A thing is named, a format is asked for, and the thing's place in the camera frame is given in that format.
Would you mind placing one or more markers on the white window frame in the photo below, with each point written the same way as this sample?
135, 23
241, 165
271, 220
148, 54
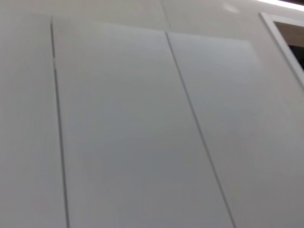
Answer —
280, 42

